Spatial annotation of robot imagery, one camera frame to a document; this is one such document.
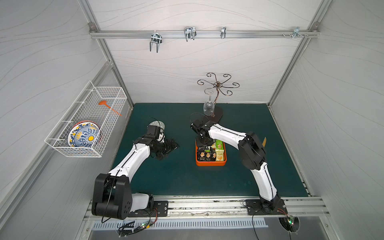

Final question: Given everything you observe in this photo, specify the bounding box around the clear wine glass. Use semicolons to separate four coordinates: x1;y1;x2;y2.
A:
203;89;217;117

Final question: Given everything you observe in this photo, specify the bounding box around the green patterned bowl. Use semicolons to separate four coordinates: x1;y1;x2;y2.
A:
150;121;165;142

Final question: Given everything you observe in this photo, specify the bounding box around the black cookie packet in box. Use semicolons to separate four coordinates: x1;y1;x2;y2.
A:
197;151;207;162

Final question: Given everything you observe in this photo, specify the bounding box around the colourful patterned plate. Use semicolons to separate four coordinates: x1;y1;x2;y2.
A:
68;121;100;148

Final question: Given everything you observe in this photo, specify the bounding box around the metal hook small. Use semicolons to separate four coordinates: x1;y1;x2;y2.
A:
220;27;227;39

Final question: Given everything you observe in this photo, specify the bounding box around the green cookie packet right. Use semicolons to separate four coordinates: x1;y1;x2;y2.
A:
215;140;224;151

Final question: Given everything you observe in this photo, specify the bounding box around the metal hook right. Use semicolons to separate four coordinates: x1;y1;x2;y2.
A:
282;27;309;39

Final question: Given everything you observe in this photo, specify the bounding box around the aluminium top rail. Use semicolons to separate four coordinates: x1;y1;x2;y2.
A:
90;30;321;40

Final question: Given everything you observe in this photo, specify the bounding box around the orange spatula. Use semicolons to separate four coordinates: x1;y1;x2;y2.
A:
99;100;122;116

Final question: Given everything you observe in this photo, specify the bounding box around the black cookie packet middle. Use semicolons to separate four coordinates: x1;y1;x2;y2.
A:
205;147;217;162

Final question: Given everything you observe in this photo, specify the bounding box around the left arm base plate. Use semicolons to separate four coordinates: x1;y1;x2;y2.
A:
128;200;169;218

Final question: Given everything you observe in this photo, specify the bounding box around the white vent grille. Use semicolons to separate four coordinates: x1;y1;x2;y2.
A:
92;217;268;231

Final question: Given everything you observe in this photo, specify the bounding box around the metal glass holder stand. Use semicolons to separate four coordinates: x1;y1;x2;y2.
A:
197;73;240;123

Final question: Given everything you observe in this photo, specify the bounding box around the metal hook left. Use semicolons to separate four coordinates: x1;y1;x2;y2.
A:
150;33;163;53

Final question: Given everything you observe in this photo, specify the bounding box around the white wire basket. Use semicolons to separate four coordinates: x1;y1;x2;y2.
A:
45;82;127;158

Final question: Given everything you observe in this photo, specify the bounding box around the golden knife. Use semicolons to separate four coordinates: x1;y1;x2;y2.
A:
262;138;267;148

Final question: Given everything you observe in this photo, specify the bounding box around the metal hook middle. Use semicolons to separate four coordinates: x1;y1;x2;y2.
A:
184;27;197;42

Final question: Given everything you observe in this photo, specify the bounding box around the cable bundle with board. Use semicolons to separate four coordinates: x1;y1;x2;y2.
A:
116;206;159;238

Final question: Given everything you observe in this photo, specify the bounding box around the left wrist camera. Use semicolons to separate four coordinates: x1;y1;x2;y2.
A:
146;125;161;140

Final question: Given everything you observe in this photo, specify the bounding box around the orange storage box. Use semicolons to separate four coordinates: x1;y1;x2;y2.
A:
195;140;227;167

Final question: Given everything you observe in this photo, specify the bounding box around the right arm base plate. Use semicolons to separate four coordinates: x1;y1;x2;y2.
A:
242;199;288;216

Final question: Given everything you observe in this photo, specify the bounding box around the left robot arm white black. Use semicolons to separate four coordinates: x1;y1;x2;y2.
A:
91;137;179;220

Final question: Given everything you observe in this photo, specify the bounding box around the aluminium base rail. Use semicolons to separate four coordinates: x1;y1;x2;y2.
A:
83;195;331;221

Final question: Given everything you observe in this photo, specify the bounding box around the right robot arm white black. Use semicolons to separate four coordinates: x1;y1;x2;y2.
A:
191;120;281;212

